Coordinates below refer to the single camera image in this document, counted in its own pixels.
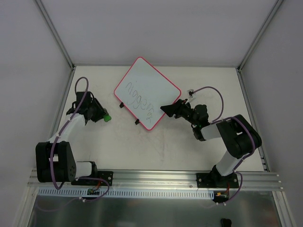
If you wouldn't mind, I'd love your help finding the aluminium mounting rail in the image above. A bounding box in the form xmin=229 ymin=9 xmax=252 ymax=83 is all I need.
xmin=27 ymin=167 xmax=284 ymax=190

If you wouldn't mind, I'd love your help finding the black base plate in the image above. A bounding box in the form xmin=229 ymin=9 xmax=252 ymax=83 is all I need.
xmin=71 ymin=170 xmax=114 ymax=187
xmin=196 ymin=173 xmax=239 ymax=189

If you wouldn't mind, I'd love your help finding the aluminium frame post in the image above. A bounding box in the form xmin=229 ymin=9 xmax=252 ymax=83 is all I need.
xmin=237 ymin=0 xmax=284 ymax=72
xmin=34 ymin=0 xmax=74 ymax=70

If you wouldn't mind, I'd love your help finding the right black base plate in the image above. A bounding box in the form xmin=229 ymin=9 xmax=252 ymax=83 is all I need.
xmin=196 ymin=173 xmax=239 ymax=189

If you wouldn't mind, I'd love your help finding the left aluminium frame post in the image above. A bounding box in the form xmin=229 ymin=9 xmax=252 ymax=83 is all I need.
xmin=34 ymin=0 xmax=74 ymax=70

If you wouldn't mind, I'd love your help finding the black object bottom edge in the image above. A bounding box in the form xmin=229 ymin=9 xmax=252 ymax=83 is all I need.
xmin=221 ymin=218 xmax=232 ymax=227

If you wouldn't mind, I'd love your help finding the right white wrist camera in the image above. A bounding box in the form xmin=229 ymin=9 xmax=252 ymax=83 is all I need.
xmin=187 ymin=89 xmax=196 ymax=103

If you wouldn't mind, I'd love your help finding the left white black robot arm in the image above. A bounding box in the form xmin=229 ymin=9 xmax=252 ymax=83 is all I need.
xmin=36 ymin=91 xmax=111 ymax=185

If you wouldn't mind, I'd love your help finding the right aluminium frame post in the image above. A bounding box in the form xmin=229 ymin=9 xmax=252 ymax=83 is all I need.
xmin=237 ymin=0 xmax=284 ymax=72

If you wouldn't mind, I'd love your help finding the green bone-shaped eraser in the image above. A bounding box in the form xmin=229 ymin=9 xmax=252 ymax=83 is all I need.
xmin=103 ymin=114 xmax=112 ymax=122

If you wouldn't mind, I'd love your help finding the pink framed whiteboard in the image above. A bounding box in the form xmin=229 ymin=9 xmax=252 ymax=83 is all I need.
xmin=114 ymin=57 xmax=182 ymax=131

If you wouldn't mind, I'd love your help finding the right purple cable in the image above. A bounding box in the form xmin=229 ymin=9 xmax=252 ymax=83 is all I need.
xmin=192 ymin=86 xmax=256 ymax=206

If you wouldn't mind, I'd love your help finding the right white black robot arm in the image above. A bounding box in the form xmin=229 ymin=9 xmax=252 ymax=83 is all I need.
xmin=160 ymin=99 xmax=262 ymax=187

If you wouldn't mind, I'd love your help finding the white slotted cable duct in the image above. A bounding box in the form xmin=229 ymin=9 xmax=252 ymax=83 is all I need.
xmin=37 ymin=187 xmax=214 ymax=200

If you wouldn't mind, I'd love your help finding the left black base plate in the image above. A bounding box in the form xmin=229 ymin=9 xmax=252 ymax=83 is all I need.
xmin=71 ymin=170 xmax=114 ymax=187

